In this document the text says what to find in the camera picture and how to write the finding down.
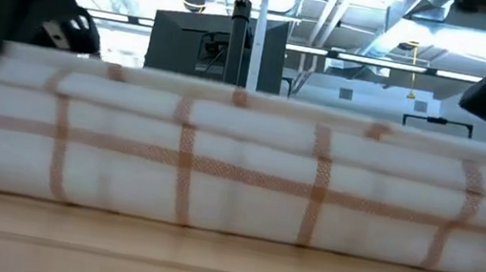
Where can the white red-checked towel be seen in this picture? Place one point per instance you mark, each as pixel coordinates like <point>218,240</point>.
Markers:
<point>238,169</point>

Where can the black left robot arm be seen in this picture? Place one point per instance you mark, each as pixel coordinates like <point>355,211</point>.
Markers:
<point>80,29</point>

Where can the black computer monitor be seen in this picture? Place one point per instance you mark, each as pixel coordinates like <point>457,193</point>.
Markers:
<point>179,44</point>

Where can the black monitor pole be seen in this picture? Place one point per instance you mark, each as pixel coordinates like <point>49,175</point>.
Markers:
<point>236,43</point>

